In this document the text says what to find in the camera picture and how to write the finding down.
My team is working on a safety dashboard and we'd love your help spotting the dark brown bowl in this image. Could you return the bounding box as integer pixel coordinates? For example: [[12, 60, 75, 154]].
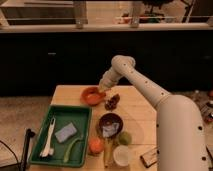
[[98, 113, 123, 138]]

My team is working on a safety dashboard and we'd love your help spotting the red bowl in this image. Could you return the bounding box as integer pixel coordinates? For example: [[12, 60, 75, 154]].
[[80, 87, 106, 106]]

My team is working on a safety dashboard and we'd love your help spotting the blue sponge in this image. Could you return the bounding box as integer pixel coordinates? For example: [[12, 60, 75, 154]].
[[55, 122, 77, 143]]

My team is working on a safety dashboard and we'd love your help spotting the dark red crumpled object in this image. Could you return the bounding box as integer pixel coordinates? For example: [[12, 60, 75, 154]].
[[105, 94, 120, 111]]

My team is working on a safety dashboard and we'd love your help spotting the yellow banana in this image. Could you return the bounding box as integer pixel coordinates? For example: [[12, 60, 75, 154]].
[[104, 138, 113, 168]]

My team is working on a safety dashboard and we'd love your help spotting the black stand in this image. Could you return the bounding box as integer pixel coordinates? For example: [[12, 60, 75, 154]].
[[20, 129, 35, 171]]

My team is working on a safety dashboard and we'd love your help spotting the brown box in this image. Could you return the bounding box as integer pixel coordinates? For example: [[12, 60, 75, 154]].
[[140, 148, 157, 168]]

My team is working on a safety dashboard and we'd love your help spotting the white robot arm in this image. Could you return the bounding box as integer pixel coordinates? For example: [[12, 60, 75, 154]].
[[99, 55, 209, 171]]

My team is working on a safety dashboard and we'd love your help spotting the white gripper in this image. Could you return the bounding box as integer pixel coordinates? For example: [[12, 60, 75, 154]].
[[98, 68, 120, 92]]

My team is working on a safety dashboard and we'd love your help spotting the crumpled silver wrapper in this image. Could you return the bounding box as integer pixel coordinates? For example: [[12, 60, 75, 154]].
[[102, 123, 119, 138]]

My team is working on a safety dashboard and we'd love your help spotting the green lime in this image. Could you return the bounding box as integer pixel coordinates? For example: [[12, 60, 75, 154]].
[[118, 131, 132, 145]]

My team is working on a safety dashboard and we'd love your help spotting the green plastic tray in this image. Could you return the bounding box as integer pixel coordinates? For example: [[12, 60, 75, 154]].
[[29, 105, 92, 168]]

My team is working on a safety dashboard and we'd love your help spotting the orange fruit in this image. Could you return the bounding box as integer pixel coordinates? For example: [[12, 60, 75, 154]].
[[89, 137, 104, 155]]

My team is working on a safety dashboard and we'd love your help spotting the clear plastic cup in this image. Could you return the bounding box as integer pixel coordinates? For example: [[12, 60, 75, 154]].
[[113, 145, 132, 167]]

